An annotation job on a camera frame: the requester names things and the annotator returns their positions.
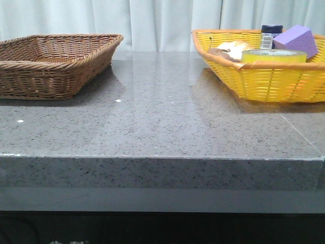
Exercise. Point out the dark blue capped bottle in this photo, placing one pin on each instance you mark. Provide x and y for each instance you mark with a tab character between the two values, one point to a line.
268	33

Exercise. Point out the white curtain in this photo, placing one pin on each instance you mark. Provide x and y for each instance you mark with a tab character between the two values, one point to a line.
163	26

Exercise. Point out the yellow packing tape roll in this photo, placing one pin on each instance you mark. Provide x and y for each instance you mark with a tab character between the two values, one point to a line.
273	55

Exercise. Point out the purple foam block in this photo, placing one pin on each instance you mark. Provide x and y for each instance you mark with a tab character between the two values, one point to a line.
299	38

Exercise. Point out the brown wicker basket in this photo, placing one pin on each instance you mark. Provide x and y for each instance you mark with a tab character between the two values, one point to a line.
53	67

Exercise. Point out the yellow woven basket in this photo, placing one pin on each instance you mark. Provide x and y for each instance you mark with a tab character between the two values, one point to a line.
263	81

